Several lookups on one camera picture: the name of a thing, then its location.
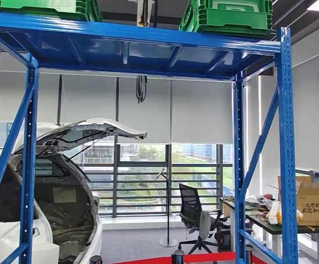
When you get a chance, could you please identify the black desk white legs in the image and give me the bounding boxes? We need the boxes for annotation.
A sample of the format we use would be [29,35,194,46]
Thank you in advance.
[219,197,238,252]
[246,214,319,264]

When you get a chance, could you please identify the black mesh office chair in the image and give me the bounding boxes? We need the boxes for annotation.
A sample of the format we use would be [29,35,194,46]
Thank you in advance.
[178,183,230,256]

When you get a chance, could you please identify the black hanging cable loop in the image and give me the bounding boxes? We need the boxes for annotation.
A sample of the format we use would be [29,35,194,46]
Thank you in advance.
[135,74,148,104]

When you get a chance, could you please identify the clear plastic wrap pile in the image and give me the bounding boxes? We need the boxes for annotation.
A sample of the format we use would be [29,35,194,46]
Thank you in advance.
[247,195,273,212]

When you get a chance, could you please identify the red barrier belt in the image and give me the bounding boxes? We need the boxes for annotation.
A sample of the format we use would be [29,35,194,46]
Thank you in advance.
[112,256,172,264]
[184,250,246,264]

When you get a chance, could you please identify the blue metal shelf rack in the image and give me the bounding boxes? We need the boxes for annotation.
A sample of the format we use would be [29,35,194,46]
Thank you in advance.
[0,0,299,264]

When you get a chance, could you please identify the black equipment case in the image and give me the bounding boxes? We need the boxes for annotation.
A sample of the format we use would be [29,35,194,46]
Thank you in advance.
[217,228,232,253]

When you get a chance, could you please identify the black floor stand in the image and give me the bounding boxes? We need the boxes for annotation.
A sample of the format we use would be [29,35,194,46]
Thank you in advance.
[155,168,178,249]

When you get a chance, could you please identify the grey garment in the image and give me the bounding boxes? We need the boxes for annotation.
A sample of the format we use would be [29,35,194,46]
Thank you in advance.
[198,211,212,241]

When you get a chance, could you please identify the white car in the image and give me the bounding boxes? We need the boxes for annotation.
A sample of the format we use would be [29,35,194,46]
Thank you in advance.
[0,117,147,264]

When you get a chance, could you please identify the green plastic crate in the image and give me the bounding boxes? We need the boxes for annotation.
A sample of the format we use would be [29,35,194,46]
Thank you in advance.
[0,0,103,22]
[179,0,274,37]

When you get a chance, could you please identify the yellow white plastic bag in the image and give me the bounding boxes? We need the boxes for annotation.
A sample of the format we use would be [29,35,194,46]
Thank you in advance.
[267,201,304,226]

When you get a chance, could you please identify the printed cardboard box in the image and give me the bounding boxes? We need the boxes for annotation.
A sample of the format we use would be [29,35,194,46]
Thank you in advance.
[268,175,319,227]

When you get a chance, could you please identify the grey roller blind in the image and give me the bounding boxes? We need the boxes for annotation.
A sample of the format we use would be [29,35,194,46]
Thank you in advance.
[119,77,170,144]
[261,45,319,175]
[61,74,116,125]
[172,80,233,145]
[0,69,58,127]

